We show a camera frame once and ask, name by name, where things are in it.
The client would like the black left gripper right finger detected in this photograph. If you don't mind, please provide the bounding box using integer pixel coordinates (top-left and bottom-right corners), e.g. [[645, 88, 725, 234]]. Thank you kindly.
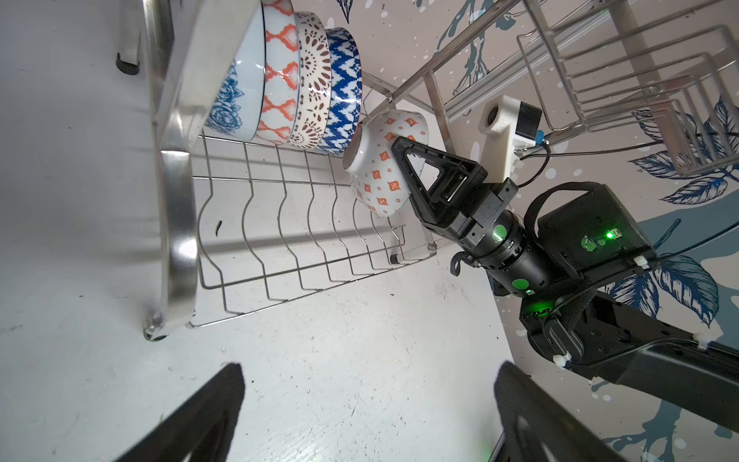
[[490, 362, 623, 461]]

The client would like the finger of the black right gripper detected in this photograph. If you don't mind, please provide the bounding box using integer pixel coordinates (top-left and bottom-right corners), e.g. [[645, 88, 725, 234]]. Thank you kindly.
[[392, 137, 487, 223]]

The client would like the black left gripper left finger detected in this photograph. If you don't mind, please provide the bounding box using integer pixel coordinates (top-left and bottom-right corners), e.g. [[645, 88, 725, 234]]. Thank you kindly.
[[119, 363, 246, 461]]

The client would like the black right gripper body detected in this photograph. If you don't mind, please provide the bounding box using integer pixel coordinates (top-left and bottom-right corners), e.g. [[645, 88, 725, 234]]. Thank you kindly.
[[426, 179, 554, 298]]

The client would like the green patterned ceramic bowl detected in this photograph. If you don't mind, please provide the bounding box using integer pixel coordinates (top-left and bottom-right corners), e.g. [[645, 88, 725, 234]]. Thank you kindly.
[[344, 110, 429, 218]]

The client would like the blue geometric upturned bowl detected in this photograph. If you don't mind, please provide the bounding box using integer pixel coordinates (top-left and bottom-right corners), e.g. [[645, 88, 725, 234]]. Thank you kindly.
[[318, 28, 363, 156]]

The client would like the white brown patterned bowl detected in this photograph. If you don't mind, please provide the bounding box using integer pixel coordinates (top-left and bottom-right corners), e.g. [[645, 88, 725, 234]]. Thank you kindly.
[[290, 12, 332, 150]]

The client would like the red patterned ceramic bowl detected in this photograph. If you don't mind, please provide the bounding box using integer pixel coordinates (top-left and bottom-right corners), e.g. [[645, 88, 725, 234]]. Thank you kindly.
[[256, 0, 299, 146]]

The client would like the stainless steel dish rack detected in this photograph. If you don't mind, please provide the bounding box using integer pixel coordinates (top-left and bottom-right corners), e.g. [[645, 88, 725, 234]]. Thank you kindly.
[[146, 1, 738, 338]]

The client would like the blue floral ceramic bowl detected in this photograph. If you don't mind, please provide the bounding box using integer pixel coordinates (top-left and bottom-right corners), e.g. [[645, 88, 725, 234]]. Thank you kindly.
[[205, 5, 267, 142]]

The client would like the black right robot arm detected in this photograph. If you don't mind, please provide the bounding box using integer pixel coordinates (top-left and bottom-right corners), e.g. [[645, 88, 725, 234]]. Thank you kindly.
[[391, 138, 738, 430]]

